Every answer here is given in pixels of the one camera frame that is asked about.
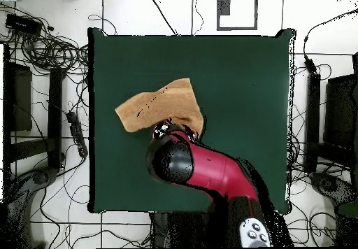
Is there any grey floor outlet frame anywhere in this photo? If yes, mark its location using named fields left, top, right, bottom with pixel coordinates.
left=216, top=0, right=259, bottom=31

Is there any black cable with connector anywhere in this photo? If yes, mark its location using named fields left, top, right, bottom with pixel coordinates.
left=303, top=8, right=358, bottom=75

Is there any thick black cable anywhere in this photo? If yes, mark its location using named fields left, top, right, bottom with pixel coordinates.
left=150, top=0, right=178, bottom=36

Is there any grey tripod base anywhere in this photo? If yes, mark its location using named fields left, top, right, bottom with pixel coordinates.
left=308, top=171, right=358, bottom=205
left=5, top=166, right=59, bottom=248

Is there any black metal frame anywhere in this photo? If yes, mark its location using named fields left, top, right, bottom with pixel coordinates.
left=303, top=51, right=358, bottom=174
left=2, top=43, right=66, bottom=174

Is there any orange terry towel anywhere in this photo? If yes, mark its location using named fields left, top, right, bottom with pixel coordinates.
left=115, top=78, right=204, bottom=138

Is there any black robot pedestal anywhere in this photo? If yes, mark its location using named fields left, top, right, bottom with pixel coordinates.
left=149, top=212, right=219, bottom=248

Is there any dark green table cloth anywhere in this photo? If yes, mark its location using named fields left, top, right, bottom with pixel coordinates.
left=87, top=27, right=296, bottom=215

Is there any black electronics box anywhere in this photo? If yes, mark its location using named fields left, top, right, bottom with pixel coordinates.
left=4, top=13, right=43, bottom=36

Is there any black cable tangle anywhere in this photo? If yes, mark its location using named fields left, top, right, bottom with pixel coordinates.
left=0, top=2, right=90, bottom=76

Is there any black power strip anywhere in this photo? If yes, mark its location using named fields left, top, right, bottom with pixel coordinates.
left=66, top=111, right=89, bottom=158

